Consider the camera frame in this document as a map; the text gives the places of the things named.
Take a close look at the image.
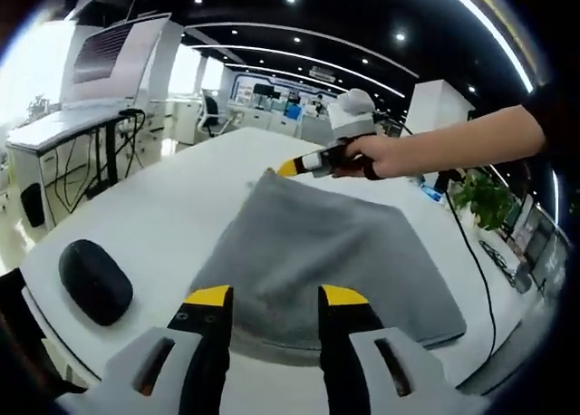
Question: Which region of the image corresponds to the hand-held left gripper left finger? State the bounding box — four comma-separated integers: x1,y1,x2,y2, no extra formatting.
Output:
90,285,235,415

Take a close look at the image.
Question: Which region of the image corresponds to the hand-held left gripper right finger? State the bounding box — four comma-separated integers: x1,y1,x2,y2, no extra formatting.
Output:
316,284,457,415

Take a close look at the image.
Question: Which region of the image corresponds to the grey towel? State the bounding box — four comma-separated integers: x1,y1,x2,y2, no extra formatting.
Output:
189,168,469,353

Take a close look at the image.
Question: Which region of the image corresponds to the person's right hand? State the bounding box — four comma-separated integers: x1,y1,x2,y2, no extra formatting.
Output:
330,135,411,181

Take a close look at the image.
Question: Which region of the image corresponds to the white pillar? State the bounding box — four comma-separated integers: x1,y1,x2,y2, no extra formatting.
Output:
404,79,473,135

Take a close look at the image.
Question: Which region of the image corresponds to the black oval case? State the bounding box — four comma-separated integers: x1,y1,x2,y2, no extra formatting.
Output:
57,238,135,328

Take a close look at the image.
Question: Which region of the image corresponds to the blue packet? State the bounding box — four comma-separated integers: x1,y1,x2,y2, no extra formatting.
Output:
419,181,449,204

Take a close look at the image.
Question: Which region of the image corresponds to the black-backed office chair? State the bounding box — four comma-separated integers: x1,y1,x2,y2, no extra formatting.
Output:
198,90,228,139

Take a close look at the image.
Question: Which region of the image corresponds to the white table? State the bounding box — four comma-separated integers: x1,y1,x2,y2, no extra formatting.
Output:
20,127,558,415

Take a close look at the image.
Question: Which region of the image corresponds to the green potted plant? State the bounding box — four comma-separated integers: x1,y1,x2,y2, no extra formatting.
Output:
452,169,525,231

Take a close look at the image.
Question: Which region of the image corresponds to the black bin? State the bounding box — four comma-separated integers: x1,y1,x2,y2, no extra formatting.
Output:
20,182,47,229

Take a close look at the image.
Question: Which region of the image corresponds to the white display board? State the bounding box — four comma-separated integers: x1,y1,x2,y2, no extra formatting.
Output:
61,11,174,103

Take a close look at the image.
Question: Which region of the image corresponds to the white standing desk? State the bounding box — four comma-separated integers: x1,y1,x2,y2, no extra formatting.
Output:
5,108,147,233

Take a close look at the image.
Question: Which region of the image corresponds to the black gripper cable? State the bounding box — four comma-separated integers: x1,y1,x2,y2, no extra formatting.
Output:
434,169,498,371

